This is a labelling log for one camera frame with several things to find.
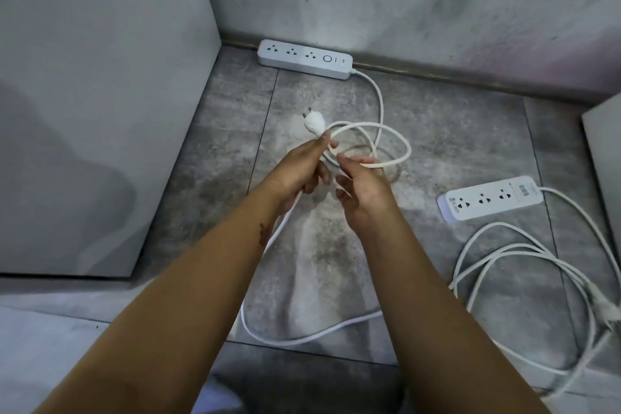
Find person's left hand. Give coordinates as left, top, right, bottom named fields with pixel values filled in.
left=271, top=130, right=341, bottom=199

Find person's right hand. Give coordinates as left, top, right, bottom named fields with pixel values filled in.
left=335, top=152, right=404, bottom=236

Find white power cable with plug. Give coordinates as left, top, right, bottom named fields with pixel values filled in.
left=240, top=68, right=413, bottom=347

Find person's right forearm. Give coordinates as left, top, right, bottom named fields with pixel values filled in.
left=346, top=209, right=552, bottom=414

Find person's left forearm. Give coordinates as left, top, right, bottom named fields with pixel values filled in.
left=33, top=175, right=304, bottom=414

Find white power strip with label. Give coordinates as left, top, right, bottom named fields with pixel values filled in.
left=437, top=175, right=547, bottom=223

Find grey cabinet side panel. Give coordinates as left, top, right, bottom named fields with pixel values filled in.
left=0, top=0, right=223, bottom=279

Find white board panel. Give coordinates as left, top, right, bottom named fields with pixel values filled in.
left=581, top=92, right=621, bottom=237

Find person's grey trousers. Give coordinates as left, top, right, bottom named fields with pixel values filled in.
left=201, top=367, right=244, bottom=414

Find white power strip with switch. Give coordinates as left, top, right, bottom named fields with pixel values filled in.
left=256, top=38, right=354, bottom=81

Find white coiled power cable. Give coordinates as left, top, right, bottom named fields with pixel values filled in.
left=448, top=186, right=621, bottom=401

